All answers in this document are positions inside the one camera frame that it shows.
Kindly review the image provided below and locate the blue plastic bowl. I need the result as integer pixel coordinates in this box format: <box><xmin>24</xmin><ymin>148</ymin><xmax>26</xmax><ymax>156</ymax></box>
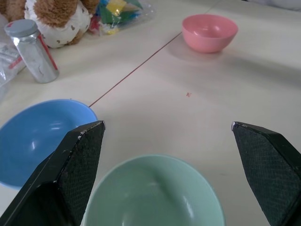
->
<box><xmin>0</xmin><ymin>99</ymin><xmax>98</xmax><ymax>191</ymax></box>

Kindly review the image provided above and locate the green plastic bowl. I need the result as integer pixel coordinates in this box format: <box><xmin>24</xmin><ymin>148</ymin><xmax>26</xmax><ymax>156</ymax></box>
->
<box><xmin>81</xmin><ymin>154</ymin><xmax>227</xmax><ymax>226</ymax></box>

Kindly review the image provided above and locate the clear bag of colourful pieces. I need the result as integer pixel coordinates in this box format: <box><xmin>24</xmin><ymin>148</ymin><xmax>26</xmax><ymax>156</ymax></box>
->
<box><xmin>88</xmin><ymin>0</ymin><xmax>157</xmax><ymax>36</ymax></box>

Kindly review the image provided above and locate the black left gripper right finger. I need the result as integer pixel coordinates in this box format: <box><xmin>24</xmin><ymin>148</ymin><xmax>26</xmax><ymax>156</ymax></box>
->
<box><xmin>231</xmin><ymin>121</ymin><xmax>301</xmax><ymax>226</ymax></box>

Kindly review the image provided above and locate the red plastic bowl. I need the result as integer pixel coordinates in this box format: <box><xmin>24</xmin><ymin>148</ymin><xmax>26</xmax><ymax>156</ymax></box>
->
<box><xmin>182</xmin><ymin>14</ymin><xmax>239</xmax><ymax>53</ymax></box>

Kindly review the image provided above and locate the silver can with grey lid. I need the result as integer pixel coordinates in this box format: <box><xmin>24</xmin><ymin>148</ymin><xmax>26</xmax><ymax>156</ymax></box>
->
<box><xmin>3</xmin><ymin>19</ymin><xmax>60</xmax><ymax>84</ymax></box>

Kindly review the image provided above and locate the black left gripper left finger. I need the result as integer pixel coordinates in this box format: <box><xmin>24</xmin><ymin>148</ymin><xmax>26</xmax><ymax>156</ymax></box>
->
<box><xmin>0</xmin><ymin>121</ymin><xmax>106</xmax><ymax>226</ymax></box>

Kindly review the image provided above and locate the clear plastic packet with red print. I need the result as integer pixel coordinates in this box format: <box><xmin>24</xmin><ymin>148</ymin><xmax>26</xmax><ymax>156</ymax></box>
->
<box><xmin>0</xmin><ymin>42</ymin><xmax>27</xmax><ymax>99</ymax></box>

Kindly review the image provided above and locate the brown and white plush toy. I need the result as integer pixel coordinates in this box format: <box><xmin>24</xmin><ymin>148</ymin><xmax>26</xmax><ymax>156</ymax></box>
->
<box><xmin>0</xmin><ymin>0</ymin><xmax>99</xmax><ymax>49</ymax></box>

